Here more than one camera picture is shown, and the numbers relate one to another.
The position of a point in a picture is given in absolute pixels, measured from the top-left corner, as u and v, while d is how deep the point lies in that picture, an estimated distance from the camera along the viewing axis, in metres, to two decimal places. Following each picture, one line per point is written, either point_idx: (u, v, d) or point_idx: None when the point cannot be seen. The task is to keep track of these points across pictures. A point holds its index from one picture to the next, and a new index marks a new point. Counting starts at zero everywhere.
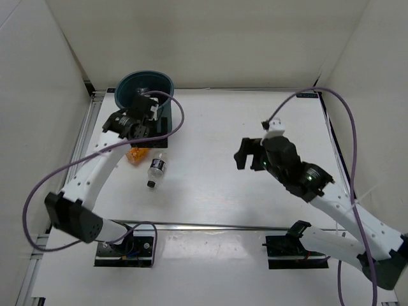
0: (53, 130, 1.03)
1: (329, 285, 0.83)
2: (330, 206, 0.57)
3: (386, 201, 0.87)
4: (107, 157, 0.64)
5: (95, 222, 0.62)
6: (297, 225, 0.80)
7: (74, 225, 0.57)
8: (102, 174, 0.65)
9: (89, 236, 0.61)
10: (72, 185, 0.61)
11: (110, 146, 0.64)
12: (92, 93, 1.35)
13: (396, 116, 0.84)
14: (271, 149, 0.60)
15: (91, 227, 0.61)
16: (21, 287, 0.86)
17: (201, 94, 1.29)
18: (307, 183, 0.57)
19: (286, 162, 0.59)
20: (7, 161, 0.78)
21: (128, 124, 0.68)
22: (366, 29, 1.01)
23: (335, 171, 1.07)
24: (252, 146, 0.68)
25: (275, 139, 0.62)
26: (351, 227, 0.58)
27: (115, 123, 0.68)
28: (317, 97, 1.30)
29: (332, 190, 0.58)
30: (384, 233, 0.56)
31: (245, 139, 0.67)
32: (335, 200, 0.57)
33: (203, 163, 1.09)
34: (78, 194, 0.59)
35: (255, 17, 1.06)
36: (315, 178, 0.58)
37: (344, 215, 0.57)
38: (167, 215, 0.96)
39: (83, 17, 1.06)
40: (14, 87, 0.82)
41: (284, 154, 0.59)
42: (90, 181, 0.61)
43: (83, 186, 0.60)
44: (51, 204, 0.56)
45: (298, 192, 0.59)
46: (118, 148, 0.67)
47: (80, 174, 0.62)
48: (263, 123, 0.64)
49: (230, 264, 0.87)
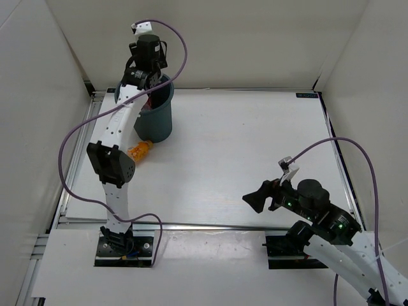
0: (53, 130, 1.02)
1: (327, 285, 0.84)
2: (356, 255, 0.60)
3: (385, 202, 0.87)
4: (131, 108, 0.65)
5: (130, 166, 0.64)
6: (297, 225, 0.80)
7: (115, 166, 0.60)
8: (130, 124, 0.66)
9: (127, 176, 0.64)
10: (106, 134, 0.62)
11: (133, 97, 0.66)
12: (92, 93, 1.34)
13: (396, 117, 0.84)
14: (305, 194, 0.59)
15: (127, 169, 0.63)
16: (21, 287, 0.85)
17: (201, 94, 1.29)
18: (336, 230, 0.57)
19: (319, 208, 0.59)
20: (6, 161, 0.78)
21: (143, 76, 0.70)
22: (366, 30, 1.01)
23: (335, 171, 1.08)
24: (273, 188, 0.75)
25: (308, 185, 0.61)
26: (373, 277, 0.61)
27: (131, 78, 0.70)
28: (317, 97, 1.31)
29: (360, 240, 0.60)
30: (400, 283, 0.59)
31: (265, 182, 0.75)
32: (362, 250, 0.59)
33: (204, 162, 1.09)
34: (113, 141, 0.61)
35: (255, 16, 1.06)
36: (345, 227, 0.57)
37: (368, 265, 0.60)
38: (166, 215, 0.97)
39: (82, 16, 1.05)
40: (14, 87, 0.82)
41: (317, 202, 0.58)
42: (122, 129, 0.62)
43: (116, 134, 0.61)
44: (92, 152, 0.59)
45: (326, 235, 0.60)
46: (138, 99, 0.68)
47: (111, 124, 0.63)
48: (282, 165, 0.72)
49: (230, 262, 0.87)
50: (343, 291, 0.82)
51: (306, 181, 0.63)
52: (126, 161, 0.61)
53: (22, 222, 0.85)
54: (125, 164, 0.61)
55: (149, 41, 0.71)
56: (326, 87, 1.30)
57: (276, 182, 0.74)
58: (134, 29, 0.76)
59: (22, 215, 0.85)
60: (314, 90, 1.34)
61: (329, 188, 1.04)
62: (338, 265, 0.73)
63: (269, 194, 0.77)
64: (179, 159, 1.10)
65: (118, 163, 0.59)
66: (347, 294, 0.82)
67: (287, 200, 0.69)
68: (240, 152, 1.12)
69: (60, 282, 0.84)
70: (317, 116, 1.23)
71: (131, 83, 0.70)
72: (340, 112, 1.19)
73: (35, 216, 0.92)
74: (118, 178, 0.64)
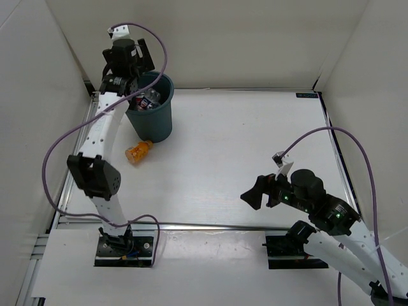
0: (53, 130, 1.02)
1: (328, 284, 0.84)
2: (356, 245, 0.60)
3: (385, 201, 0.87)
4: (111, 116, 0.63)
5: (115, 175, 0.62)
6: (297, 225, 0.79)
7: (99, 177, 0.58)
8: (111, 132, 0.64)
9: (112, 187, 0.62)
10: (87, 145, 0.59)
11: (113, 105, 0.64)
12: (92, 93, 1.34)
13: (396, 116, 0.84)
14: (299, 183, 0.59)
15: (113, 179, 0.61)
16: (21, 287, 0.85)
17: (201, 94, 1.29)
18: (333, 220, 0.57)
19: (313, 197, 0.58)
20: (6, 160, 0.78)
21: (123, 83, 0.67)
22: (366, 29, 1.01)
23: (335, 171, 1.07)
24: (268, 184, 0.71)
25: (301, 174, 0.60)
26: (374, 268, 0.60)
27: (110, 85, 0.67)
28: (317, 97, 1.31)
29: (358, 230, 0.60)
30: (403, 274, 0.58)
31: (260, 177, 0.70)
32: (361, 240, 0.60)
33: (203, 162, 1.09)
34: (96, 152, 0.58)
35: (255, 16, 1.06)
36: (343, 216, 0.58)
37: (368, 255, 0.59)
38: (166, 215, 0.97)
39: (82, 16, 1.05)
40: (14, 87, 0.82)
41: (312, 190, 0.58)
42: (104, 138, 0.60)
43: (97, 144, 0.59)
44: (74, 164, 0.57)
45: (324, 227, 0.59)
46: (119, 106, 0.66)
47: (91, 134, 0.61)
48: (275, 159, 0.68)
49: (230, 262, 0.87)
50: (344, 290, 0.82)
51: (300, 171, 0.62)
52: (111, 171, 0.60)
53: (22, 221, 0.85)
54: (109, 174, 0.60)
55: (125, 46, 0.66)
56: (326, 87, 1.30)
57: (271, 177, 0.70)
58: (109, 32, 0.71)
59: (22, 215, 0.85)
60: (314, 90, 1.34)
61: (329, 188, 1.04)
62: (338, 261, 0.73)
63: (266, 190, 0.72)
64: (179, 159, 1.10)
65: (102, 173, 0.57)
66: (347, 292, 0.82)
67: (285, 194, 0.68)
68: (240, 152, 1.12)
69: (60, 282, 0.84)
70: (317, 116, 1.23)
71: (110, 89, 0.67)
72: (340, 111, 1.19)
73: (35, 216, 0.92)
74: (104, 191, 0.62)
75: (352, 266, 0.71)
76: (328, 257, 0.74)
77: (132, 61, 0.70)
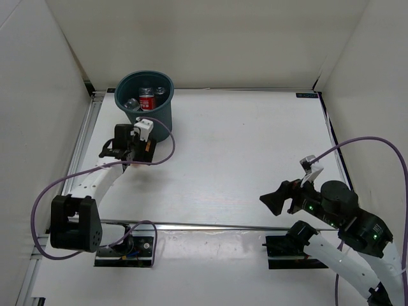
0: (53, 131, 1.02)
1: (327, 285, 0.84)
2: (384, 266, 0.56)
3: (386, 202, 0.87)
4: (107, 170, 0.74)
5: (98, 228, 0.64)
6: (296, 225, 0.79)
7: (83, 221, 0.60)
8: (104, 184, 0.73)
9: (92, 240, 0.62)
10: (78, 187, 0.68)
11: (111, 163, 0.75)
12: (92, 93, 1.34)
13: (396, 116, 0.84)
14: (331, 197, 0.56)
15: (95, 230, 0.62)
16: (21, 287, 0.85)
17: (200, 94, 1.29)
18: (369, 239, 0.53)
19: (345, 213, 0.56)
20: (7, 160, 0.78)
21: (120, 153, 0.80)
22: (366, 29, 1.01)
23: (335, 171, 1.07)
24: (292, 190, 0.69)
25: (334, 187, 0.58)
26: (393, 289, 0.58)
27: (109, 152, 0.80)
28: (317, 97, 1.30)
29: (391, 252, 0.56)
30: None
31: (284, 182, 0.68)
32: (391, 262, 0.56)
33: (203, 162, 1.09)
34: (86, 193, 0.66)
35: (255, 16, 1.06)
36: (379, 237, 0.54)
37: (393, 277, 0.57)
38: (166, 216, 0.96)
39: (82, 16, 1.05)
40: (14, 87, 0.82)
41: (344, 205, 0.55)
42: (95, 184, 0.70)
43: (89, 188, 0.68)
44: (60, 204, 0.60)
45: (355, 245, 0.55)
46: (115, 166, 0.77)
47: (85, 181, 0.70)
48: (304, 164, 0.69)
49: (230, 263, 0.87)
50: (344, 291, 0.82)
51: (331, 183, 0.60)
52: (95, 218, 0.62)
53: (22, 222, 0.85)
54: (94, 224, 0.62)
55: (127, 126, 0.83)
56: (326, 87, 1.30)
57: (298, 183, 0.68)
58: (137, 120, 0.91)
59: (23, 215, 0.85)
60: (314, 90, 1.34)
61: None
62: (338, 266, 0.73)
63: (289, 196, 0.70)
64: (178, 159, 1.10)
65: (87, 217, 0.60)
66: (347, 293, 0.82)
67: (309, 204, 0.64)
68: (239, 152, 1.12)
69: (60, 282, 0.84)
70: (317, 116, 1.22)
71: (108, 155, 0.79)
72: (340, 111, 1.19)
73: None
74: (81, 243, 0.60)
75: (353, 270, 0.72)
76: (330, 262, 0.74)
77: (130, 139, 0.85)
